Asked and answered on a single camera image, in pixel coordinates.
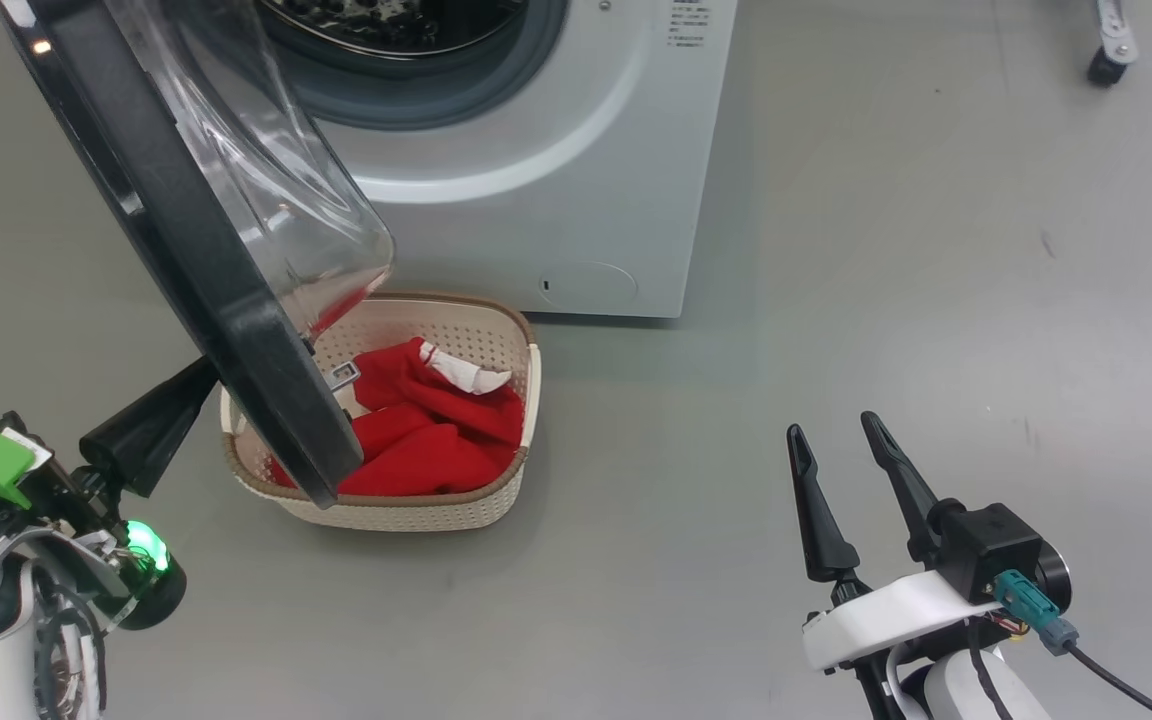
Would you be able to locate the red clothes with white trim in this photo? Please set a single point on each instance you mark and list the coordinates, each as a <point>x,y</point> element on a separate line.
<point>416,450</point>

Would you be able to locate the cream perforated laundry basket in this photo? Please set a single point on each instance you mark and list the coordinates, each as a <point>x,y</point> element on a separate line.
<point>416,515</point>

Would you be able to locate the round black glass washer door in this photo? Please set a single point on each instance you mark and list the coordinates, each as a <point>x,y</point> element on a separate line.
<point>186,250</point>

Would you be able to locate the white front-load washing machine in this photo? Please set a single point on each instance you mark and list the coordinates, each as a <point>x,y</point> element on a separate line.
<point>556,200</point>

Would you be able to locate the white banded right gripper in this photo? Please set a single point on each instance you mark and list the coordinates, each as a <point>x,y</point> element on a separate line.
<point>886,615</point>

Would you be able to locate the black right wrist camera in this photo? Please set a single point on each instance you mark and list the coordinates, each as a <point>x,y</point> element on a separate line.
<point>986,545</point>

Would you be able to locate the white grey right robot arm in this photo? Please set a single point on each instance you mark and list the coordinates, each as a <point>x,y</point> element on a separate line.
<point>966,690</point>

